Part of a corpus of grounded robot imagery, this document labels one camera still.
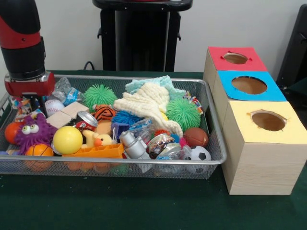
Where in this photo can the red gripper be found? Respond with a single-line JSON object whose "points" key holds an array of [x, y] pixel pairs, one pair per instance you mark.
{"points": [[28, 86]]}

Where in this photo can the colourful knotted rag toy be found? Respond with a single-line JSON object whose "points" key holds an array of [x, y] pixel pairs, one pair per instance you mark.
{"points": [[19, 106]]}

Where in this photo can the silver mesh bin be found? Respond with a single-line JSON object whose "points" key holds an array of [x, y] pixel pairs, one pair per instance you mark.
{"points": [[120, 165]]}

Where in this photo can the wooden box with three holes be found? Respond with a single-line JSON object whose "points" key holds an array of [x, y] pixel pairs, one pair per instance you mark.
{"points": [[259, 167]]}

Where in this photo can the purple furry monster toy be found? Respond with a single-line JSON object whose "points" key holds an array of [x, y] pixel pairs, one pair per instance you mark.
{"points": [[33, 134]]}

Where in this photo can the red orange ball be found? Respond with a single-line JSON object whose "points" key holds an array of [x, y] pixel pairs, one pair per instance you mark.
{"points": [[12, 133]]}

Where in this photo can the orange toy basketball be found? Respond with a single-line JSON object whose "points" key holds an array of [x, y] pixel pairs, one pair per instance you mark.
{"points": [[39, 151]]}

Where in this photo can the yellow smooth ball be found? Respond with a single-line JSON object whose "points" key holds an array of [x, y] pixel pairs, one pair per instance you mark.
{"points": [[67, 140]]}

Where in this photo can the green spiky rubber ball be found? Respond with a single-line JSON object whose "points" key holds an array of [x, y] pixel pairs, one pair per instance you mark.
{"points": [[100, 94], [183, 113]]}

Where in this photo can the cream knitted cloth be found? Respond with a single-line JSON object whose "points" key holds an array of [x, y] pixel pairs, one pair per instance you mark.
{"points": [[148, 107]]}

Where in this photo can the light blue cloth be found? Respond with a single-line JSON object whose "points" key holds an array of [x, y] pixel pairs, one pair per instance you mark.
{"points": [[163, 81]]}

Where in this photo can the dark green table cloth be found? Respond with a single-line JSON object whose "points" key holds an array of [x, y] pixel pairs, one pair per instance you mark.
{"points": [[120, 206]]}

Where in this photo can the brown toy football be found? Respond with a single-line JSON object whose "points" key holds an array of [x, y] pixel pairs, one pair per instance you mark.
{"points": [[196, 136]]}

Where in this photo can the black and white soccer ball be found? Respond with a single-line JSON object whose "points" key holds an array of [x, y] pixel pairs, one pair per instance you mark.
{"points": [[199, 154]]}

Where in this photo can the black upright panel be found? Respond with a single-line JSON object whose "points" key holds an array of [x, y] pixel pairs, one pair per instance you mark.
{"points": [[295, 48]]}

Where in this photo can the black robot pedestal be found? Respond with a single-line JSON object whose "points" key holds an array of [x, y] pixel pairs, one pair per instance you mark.
{"points": [[141, 36]]}

